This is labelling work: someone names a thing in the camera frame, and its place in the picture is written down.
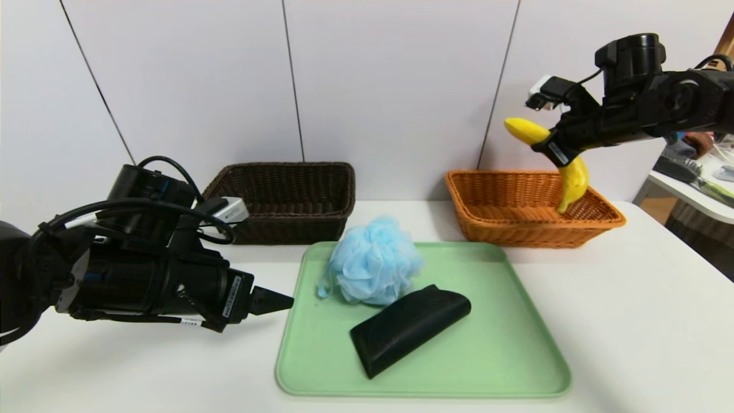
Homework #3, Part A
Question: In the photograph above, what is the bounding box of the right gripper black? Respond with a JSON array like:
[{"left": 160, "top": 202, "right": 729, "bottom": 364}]
[{"left": 530, "top": 111, "right": 604, "bottom": 168}]

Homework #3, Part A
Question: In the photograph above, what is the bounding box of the light green plastic tray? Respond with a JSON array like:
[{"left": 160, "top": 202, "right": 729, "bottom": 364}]
[{"left": 275, "top": 241, "right": 572, "bottom": 398}]

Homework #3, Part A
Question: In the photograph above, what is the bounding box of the black hair brush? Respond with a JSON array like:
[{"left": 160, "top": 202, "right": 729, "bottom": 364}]
[{"left": 653, "top": 156, "right": 701, "bottom": 185}]

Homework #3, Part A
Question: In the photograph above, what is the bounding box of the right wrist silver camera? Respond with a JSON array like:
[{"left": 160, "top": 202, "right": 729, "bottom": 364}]
[{"left": 526, "top": 75, "right": 574, "bottom": 111}]

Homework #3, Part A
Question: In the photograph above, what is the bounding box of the orange wicker basket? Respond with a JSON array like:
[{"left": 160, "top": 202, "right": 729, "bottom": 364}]
[{"left": 444, "top": 170, "right": 626, "bottom": 249}]

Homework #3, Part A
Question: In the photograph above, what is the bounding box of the green and black tool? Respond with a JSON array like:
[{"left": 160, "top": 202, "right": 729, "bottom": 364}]
[{"left": 691, "top": 178, "right": 734, "bottom": 209}]

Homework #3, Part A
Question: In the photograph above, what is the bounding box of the dark brown wicker basket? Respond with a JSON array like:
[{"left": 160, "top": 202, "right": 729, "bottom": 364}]
[{"left": 202, "top": 162, "right": 356, "bottom": 246}]

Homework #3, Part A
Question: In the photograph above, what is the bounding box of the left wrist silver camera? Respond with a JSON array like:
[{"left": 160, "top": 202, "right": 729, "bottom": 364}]
[{"left": 204, "top": 197, "right": 250, "bottom": 224}]

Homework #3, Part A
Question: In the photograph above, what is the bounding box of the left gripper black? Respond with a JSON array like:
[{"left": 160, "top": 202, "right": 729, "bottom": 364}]
[{"left": 163, "top": 252, "right": 294, "bottom": 332}]

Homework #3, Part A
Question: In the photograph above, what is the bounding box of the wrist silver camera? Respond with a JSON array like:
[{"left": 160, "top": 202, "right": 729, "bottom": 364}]
[
  {"left": 204, "top": 197, "right": 250, "bottom": 224},
  {"left": 526, "top": 75, "right": 574, "bottom": 111}
]

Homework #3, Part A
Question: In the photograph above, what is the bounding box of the thick black left camera cable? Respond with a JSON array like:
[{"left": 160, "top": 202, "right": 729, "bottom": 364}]
[{"left": 34, "top": 198, "right": 237, "bottom": 244}]

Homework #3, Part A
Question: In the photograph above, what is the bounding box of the wooden shelf unit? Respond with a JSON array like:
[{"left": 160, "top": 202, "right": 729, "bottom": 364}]
[{"left": 714, "top": 11, "right": 734, "bottom": 72}]

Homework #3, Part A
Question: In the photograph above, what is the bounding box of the white side table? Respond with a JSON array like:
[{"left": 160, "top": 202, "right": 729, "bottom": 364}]
[{"left": 648, "top": 150, "right": 734, "bottom": 225}]

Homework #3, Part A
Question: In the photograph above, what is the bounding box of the thin black left arm cable loop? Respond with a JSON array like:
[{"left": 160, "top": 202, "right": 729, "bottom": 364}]
[{"left": 138, "top": 155, "right": 204, "bottom": 201}]

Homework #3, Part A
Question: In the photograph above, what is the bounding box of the brown round plush item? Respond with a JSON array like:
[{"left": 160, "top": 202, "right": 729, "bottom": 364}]
[{"left": 682, "top": 133, "right": 712, "bottom": 160}]

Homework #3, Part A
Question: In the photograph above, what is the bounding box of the yellow banana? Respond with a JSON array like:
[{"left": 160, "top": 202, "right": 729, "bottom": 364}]
[{"left": 505, "top": 118, "right": 589, "bottom": 214}]

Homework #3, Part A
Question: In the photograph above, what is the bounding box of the black glasses case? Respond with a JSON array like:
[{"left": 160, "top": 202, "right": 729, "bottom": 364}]
[{"left": 350, "top": 285, "right": 472, "bottom": 379}]

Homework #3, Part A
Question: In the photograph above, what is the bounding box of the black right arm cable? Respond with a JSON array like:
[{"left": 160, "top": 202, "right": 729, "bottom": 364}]
[{"left": 694, "top": 53, "right": 734, "bottom": 72}]

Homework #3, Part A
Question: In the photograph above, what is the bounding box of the light blue mesh bath loofah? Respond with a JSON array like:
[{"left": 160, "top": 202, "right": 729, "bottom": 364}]
[{"left": 317, "top": 216, "right": 425, "bottom": 306}]

